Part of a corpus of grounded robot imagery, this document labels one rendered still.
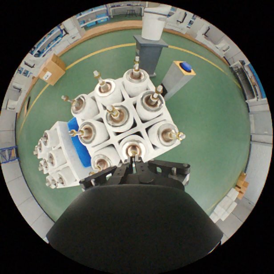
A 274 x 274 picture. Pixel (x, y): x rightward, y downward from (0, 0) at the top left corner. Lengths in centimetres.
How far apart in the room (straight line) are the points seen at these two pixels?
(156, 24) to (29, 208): 683
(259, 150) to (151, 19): 532
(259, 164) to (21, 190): 1121
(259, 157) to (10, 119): 1198
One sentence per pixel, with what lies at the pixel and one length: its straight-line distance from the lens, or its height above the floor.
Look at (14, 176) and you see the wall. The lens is 611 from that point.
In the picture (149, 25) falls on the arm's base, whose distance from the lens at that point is 46.
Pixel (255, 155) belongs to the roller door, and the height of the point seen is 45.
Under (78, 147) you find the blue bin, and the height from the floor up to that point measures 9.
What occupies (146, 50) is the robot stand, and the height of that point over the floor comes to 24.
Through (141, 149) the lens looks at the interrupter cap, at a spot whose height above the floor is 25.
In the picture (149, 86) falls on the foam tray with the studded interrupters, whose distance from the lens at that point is 38.
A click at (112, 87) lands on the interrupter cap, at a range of 29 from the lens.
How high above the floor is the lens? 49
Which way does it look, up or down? 86 degrees down
